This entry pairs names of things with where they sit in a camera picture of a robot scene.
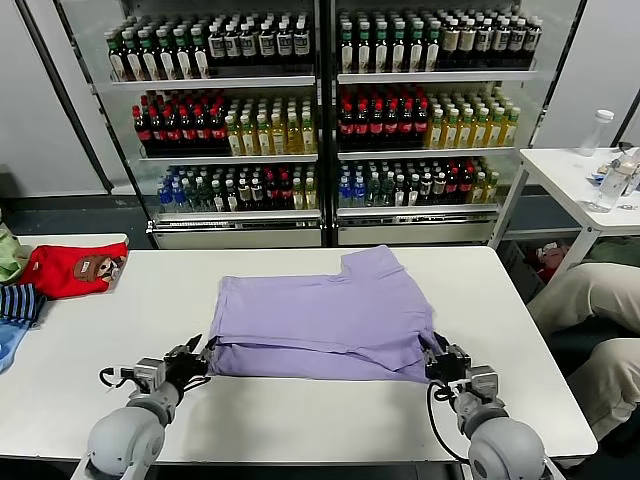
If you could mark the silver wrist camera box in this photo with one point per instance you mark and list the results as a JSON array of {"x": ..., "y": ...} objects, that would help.
[
  {"x": 150, "y": 372},
  {"x": 484, "y": 380}
]

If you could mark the red cloth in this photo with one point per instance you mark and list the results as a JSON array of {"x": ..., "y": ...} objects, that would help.
[{"x": 552, "y": 260}]

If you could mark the light green garment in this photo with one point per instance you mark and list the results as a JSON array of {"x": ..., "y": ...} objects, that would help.
[{"x": 7, "y": 260}]

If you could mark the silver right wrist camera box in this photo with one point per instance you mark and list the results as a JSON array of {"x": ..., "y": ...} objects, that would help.
[{"x": 484, "y": 380}]

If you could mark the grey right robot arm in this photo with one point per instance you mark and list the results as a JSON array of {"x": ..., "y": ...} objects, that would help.
[{"x": 505, "y": 445}]

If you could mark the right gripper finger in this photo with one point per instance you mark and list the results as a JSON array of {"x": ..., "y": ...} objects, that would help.
[
  {"x": 445, "y": 346},
  {"x": 429, "y": 356}
]

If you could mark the beverage cooler with blue bottles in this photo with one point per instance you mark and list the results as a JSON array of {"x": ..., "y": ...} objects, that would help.
[{"x": 225, "y": 220}]

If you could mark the dark chair seat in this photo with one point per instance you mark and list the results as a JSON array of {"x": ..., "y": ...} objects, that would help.
[{"x": 570, "y": 350}]

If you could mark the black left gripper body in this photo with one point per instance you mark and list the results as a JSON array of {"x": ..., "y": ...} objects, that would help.
[{"x": 182, "y": 370}]

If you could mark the light blue garment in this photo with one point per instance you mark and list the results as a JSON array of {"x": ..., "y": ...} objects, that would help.
[{"x": 10, "y": 345}]

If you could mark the dark green cloth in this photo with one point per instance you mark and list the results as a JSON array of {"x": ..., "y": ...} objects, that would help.
[{"x": 617, "y": 250}]

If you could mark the clear plastic water bottle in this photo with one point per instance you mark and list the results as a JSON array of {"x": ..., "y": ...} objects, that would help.
[{"x": 607, "y": 190}]

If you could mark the beverage cooler with beige-label bottles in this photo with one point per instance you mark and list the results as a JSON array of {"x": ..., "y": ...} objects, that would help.
[{"x": 415, "y": 220}]

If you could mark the grey plastic crate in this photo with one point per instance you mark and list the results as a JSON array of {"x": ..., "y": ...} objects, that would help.
[{"x": 520, "y": 270}]

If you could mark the small blue packet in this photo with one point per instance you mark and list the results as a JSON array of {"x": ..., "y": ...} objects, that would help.
[{"x": 597, "y": 177}]

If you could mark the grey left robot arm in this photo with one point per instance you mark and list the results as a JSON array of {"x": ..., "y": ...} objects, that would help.
[{"x": 125, "y": 435}]

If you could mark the red t-shirt with bear print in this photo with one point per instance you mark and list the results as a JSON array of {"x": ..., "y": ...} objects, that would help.
[{"x": 60, "y": 272}]

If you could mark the tall clear bottle white cap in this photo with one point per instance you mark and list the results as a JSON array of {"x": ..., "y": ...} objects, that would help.
[{"x": 592, "y": 135}]

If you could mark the purple t-shirt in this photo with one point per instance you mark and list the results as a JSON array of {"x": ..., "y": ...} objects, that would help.
[{"x": 325, "y": 320}]

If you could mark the white side table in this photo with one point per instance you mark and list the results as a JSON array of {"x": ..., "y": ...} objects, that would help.
[{"x": 560, "y": 170}]

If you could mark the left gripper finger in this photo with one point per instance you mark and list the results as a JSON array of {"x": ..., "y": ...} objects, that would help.
[
  {"x": 207, "y": 350},
  {"x": 192, "y": 344}
]

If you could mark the blue striped garment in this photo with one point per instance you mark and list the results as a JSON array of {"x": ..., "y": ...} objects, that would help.
[{"x": 20, "y": 302}]

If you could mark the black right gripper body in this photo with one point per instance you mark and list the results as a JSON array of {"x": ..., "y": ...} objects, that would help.
[{"x": 450, "y": 370}]

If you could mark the khaki trouser leg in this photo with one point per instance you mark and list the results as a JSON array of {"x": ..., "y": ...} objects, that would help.
[
  {"x": 590, "y": 295},
  {"x": 615, "y": 385}
]

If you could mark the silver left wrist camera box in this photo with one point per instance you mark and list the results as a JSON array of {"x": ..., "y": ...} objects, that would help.
[{"x": 150, "y": 372}]

